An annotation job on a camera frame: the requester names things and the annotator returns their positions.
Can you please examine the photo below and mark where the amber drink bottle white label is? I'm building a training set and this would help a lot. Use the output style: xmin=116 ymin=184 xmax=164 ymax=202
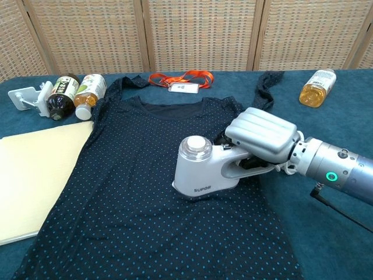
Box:
xmin=299 ymin=68 xmax=337 ymax=108

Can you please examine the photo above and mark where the wicker folding screen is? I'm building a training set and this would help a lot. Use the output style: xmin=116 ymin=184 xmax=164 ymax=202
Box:
xmin=0 ymin=0 xmax=373 ymax=84

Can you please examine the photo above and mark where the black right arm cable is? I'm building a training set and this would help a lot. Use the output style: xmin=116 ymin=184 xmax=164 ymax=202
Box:
xmin=310 ymin=182 xmax=373 ymax=233

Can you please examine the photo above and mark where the orange lanyard strap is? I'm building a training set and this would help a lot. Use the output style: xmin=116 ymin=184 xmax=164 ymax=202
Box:
xmin=149 ymin=70 xmax=215 ymax=90

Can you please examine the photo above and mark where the white plastic phone stand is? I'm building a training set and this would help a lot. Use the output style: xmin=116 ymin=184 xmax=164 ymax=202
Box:
xmin=8 ymin=80 xmax=55 ymax=118

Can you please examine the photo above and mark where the green label tea bottle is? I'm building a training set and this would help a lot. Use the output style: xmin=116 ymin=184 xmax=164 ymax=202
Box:
xmin=74 ymin=73 xmax=107 ymax=120

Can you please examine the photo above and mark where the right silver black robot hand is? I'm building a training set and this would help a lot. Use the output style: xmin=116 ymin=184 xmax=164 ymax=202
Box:
xmin=214 ymin=107 xmax=305 ymax=173

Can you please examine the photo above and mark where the white ID badge card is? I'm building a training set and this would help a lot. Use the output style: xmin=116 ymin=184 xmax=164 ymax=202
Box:
xmin=168 ymin=82 xmax=200 ymax=95

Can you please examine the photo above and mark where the navy polka dot shirt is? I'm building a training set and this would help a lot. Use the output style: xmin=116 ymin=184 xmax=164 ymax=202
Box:
xmin=11 ymin=71 xmax=302 ymax=280

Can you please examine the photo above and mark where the dark tea bottle black cap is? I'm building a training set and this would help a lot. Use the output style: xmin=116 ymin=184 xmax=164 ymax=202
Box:
xmin=46 ymin=73 xmax=81 ymax=122

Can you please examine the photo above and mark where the white handheld steam iron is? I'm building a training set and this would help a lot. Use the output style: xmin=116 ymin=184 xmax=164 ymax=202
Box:
xmin=171 ymin=136 xmax=277 ymax=202

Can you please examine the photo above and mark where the blue carpet table cover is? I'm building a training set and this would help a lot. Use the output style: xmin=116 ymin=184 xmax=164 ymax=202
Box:
xmin=0 ymin=68 xmax=373 ymax=280

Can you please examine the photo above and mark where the cream paper folder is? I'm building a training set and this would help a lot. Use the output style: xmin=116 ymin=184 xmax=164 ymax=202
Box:
xmin=0 ymin=120 xmax=94 ymax=246

